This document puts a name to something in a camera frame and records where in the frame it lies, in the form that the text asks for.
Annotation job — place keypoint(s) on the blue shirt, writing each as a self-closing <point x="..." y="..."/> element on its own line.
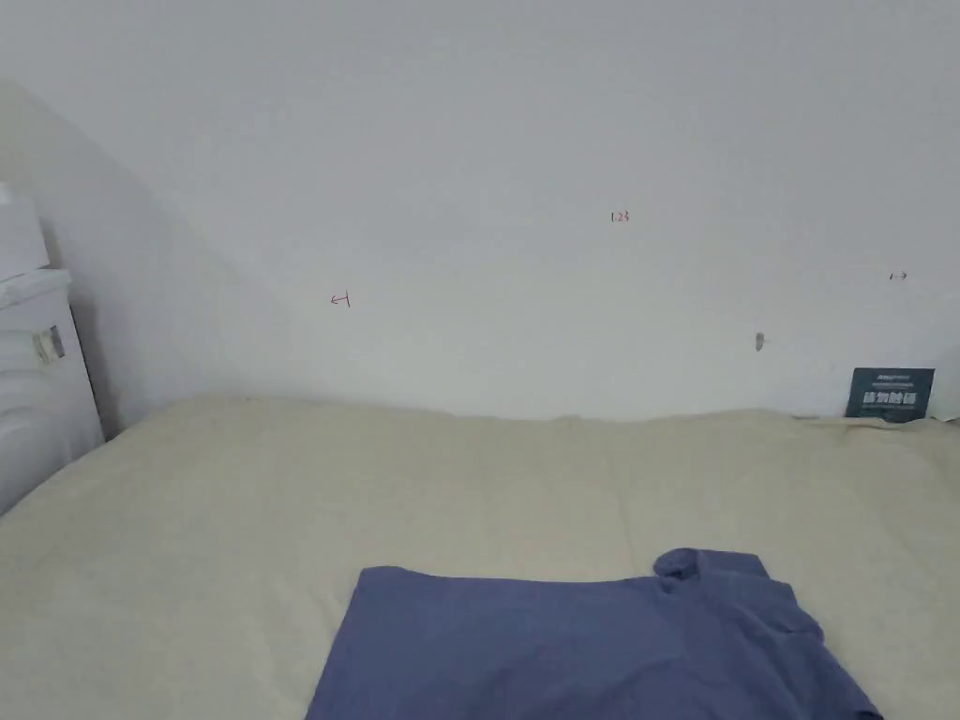
<point x="570" y="645"/>

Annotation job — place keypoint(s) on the bed with beige sheet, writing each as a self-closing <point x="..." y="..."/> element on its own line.
<point x="225" y="525"/>

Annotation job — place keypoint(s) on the dark sign card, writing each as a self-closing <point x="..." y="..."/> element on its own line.
<point x="891" y="394"/>

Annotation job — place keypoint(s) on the white washing machine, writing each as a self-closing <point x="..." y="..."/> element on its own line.
<point x="34" y="375"/>

